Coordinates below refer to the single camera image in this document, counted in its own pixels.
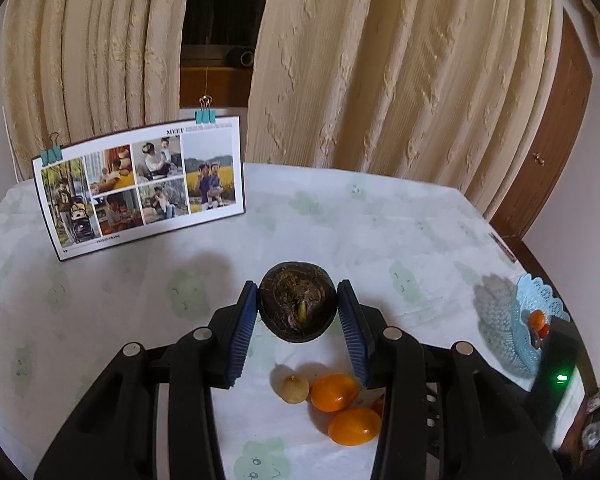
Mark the red fruit front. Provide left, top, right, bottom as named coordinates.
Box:
left=539, top=324, right=550, bottom=339

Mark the teal binder clip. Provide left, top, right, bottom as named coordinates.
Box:
left=195, top=94, right=216, bottom=124
left=40, top=131, right=62, bottom=167

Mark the photo collage card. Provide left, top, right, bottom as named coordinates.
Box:
left=32, top=116, right=245, bottom=261

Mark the brown wooden door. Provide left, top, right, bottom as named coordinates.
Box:
left=491, top=13, right=593, bottom=249

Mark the beige curtain left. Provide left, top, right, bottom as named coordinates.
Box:
left=1, top=0, right=186, bottom=180

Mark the red fruit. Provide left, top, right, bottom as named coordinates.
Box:
left=539, top=324, right=550, bottom=339
left=370, top=394, right=385, bottom=417

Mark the small tan longan left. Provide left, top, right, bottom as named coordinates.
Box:
left=278, top=374, right=311, bottom=404

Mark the black strap on gripper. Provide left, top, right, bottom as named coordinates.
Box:
left=521, top=314, right=581, bottom=441

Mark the teal binder clip right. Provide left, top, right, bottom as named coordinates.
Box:
left=195, top=94, right=216, bottom=124

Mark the teal binder clip left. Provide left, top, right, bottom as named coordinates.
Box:
left=40, top=131, right=62, bottom=167

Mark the beige curtain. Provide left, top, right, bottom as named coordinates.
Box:
left=245, top=0, right=557, bottom=217
left=1, top=0, right=186, bottom=180

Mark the light blue lace basket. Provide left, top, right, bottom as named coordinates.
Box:
left=510, top=273, right=571, bottom=376

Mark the large dark brown fruit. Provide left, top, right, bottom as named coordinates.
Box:
left=257, top=261, right=338, bottom=344

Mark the orange front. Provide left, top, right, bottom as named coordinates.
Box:
left=327, top=406, right=381, bottom=446

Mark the beige curtain right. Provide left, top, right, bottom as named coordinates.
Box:
left=245, top=0, right=557, bottom=217

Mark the orange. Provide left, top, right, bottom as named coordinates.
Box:
left=327, top=406, right=381, bottom=446
left=310, top=374, right=360, bottom=413
left=527, top=309, right=547, bottom=333

